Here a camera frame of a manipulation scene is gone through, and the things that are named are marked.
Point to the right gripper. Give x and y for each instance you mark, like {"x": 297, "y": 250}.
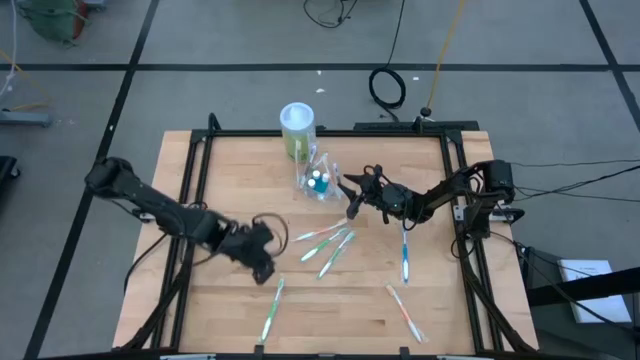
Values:
{"x": 392, "y": 200}

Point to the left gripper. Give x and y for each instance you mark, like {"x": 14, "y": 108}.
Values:
{"x": 247, "y": 242}

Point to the green toothbrush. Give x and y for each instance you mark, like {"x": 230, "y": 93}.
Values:
{"x": 336, "y": 255}
{"x": 273, "y": 310}
{"x": 320, "y": 247}

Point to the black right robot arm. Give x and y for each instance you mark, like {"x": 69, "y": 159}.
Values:
{"x": 445, "y": 192}

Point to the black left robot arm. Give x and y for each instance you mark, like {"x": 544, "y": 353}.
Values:
{"x": 150, "y": 200}

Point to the clear acrylic organizer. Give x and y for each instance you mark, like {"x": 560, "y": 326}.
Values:
{"x": 330, "y": 195}

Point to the green wipes canister white lid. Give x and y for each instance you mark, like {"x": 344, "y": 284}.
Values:
{"x": 297, "y": 120}

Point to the black round foot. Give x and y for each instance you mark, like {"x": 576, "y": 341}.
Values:
{"x": 425, "y": 111}

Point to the black back plate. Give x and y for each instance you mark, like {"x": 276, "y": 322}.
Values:
{"x": 450, "y": 125}

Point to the black bar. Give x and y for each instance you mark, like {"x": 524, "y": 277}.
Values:
{"x": 575, "y": 289}

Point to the white booklet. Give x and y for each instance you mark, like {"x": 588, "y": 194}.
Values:
{"x": 600, "y": 307}

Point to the grey flat base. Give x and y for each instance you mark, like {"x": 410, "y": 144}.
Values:
{"x": 25, "y": 119}

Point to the green sack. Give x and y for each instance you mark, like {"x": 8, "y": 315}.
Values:
{"x": 52, "y": 20}

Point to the black aluminium table frame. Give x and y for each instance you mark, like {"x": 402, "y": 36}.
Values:
{"x": 375, "y": 134}

